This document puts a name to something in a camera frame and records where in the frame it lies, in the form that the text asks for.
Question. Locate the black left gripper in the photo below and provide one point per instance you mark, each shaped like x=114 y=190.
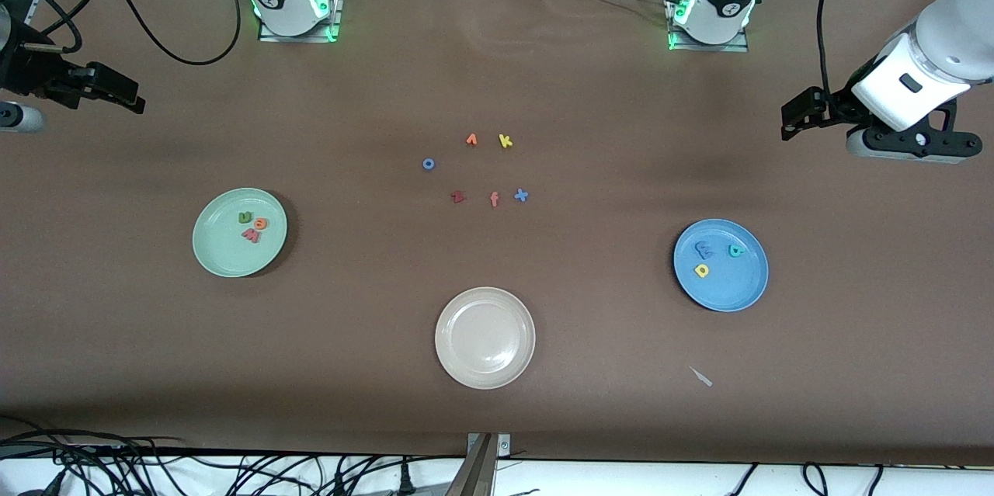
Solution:
x=837 y=108

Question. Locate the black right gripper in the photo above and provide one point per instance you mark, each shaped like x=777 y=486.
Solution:
x=33 y=73

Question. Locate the teal foam letter b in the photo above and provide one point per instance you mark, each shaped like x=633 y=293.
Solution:
x=734 y=251

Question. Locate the blue foam letter m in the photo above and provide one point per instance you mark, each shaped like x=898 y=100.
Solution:
x=703 y=251

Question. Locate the yellow foam letter a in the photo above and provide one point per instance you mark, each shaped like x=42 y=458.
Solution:
x=696 y=271

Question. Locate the pink foam letter w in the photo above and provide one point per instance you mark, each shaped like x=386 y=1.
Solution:
x=251 y=236

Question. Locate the blue plate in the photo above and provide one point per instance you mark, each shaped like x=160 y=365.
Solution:
x=738 y=286

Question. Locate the green plate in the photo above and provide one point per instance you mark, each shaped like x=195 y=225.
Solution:
x=225 y=255

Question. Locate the brown table cover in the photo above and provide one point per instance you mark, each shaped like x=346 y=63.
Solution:
x=543 y=77

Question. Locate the white tape scrap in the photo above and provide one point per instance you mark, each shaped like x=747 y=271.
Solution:
x=703 y=378

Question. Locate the beige plate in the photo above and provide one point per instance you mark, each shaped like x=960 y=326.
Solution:
x=484 y=338

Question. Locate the black power plug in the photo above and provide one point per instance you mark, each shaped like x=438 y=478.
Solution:
x=405 y=480

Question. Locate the grey slanted bar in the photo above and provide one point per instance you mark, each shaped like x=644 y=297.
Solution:
x=474 y=473

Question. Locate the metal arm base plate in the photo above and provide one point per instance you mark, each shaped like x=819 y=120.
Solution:
x=707 y=48
x=299 y=38

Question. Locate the small metal table bracket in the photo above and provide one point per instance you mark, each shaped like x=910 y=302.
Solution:
x=503 y=445

